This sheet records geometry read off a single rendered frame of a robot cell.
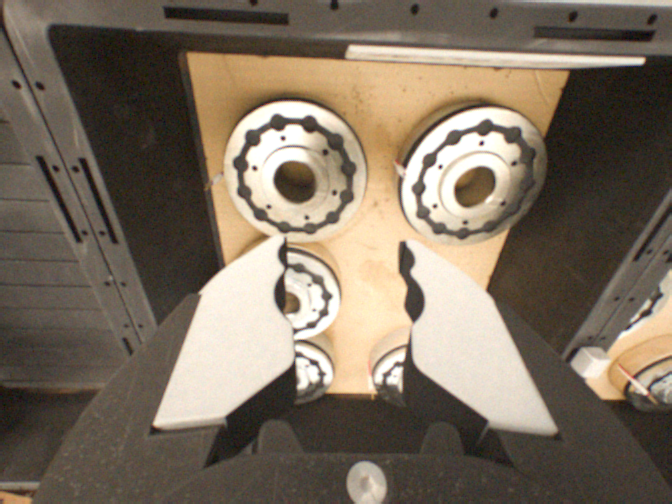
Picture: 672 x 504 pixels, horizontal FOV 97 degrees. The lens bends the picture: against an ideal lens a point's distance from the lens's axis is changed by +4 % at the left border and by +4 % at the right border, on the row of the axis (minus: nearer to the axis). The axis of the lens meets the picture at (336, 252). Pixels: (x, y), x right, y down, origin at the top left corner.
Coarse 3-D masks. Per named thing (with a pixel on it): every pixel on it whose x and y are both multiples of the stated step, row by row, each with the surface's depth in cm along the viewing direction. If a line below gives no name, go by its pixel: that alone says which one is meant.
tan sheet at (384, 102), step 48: (240, 96) 21; (336, 96) 21; (384, 96) 21; (432, 96) 21; (480, 96) 21; (528, 96) 21; (384, 144) 23; (384, 192) 25; (240, 240) 27; (336, 240) 27; (384, 240) 27; (384, 288) 30; (336, 336) 33; (336, 384) 38
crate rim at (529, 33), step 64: (64, 0) 10; (128, 0) 10; (192, 0) 10; (256, 0) 11; (320, 0) 10; (384, 0) 10; (448, 0) 10; (512, 0) 11; (64, 64) 12; (64, 128) 13; (128, 256) 16; (640, 256) 16; (576, 320) 19
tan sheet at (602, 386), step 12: (660, 312) 32; (648, 324) 32; (660, 324) 32; (624, 336) 33; (636, 336) 33; (648, 336) 33; (612, 348) 34; (624, 348) 34; (612, 360) 36; (588, 384) 38; (600, 384) 38; (600, 396) 39; (612, 396) 39
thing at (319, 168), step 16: (272, 160) 19; (288, 160) 19; (304, 160) 20; (320, 160) 20; (272, 176) 20; (320, 176) 20; (272, 192) 21; (320, 192) 21; (288, 208) 21; (304, 208) 21
